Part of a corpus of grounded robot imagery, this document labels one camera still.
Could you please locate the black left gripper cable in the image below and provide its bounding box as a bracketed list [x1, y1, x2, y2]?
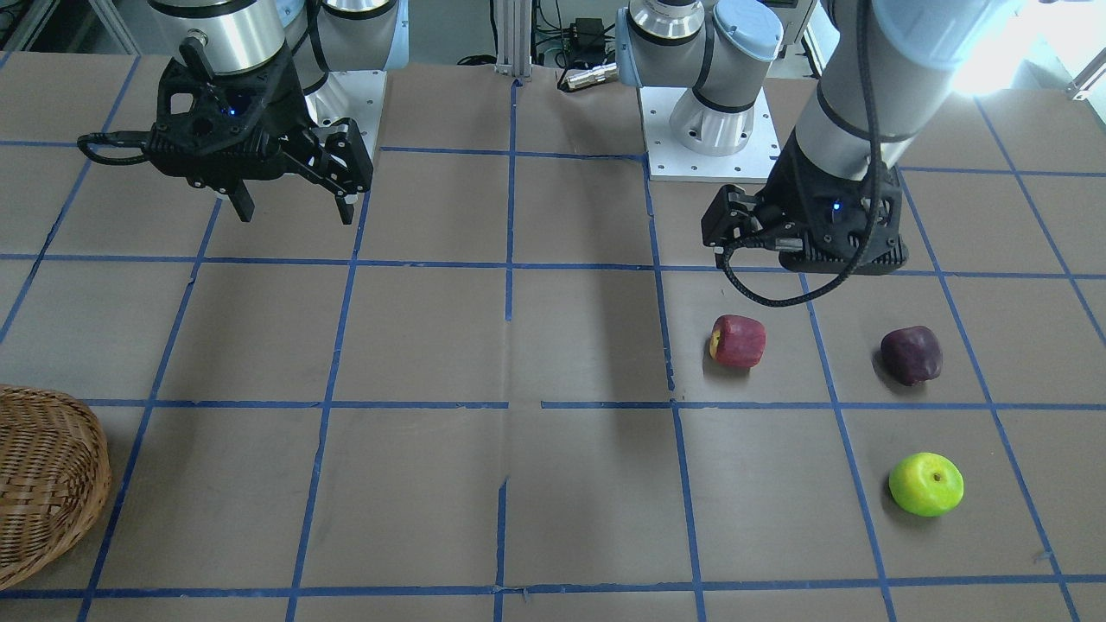
[720, 0, 891, 308]

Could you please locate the aluminium frame post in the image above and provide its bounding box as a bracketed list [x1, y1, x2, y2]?
[491, 0, 534, 83]

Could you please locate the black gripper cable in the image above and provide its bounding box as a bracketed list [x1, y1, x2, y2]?
[720, 0, 891, 308]
[77, 131, 152, 167]

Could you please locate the dark purple apple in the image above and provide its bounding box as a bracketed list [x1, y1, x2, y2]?
[880, 324, 945, 386]

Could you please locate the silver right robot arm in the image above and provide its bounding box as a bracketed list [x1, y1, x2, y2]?
[142, 1, 410, 224]

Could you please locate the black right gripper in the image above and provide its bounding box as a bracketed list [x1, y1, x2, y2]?
[143, 39, 374, 225]

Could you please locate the green apple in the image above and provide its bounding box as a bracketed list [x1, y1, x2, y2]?
[887, 452, 966, 518]

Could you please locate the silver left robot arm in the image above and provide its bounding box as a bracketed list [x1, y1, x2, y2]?
[615, 1, 1019, 274]

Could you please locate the silver metal connector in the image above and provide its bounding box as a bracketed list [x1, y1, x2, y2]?
[557, 62, 619, 93]

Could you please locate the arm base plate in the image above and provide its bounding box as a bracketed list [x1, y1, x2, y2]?
[305, 70, 390, 159]
[639, 86, 782, 185]

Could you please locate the black power adapter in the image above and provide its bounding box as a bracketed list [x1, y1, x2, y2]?
[568, 17, 606, 55]

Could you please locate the wicker basket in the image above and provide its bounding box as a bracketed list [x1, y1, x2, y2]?
[1, 384, 113, 589]

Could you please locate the red apple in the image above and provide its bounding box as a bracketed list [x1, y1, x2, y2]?
[708, 314, 766, 369]

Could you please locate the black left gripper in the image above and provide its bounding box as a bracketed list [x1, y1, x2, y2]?
[702, 138, 868, 274]

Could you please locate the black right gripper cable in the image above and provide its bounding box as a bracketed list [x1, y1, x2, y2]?
[77, 131, 152, 167]

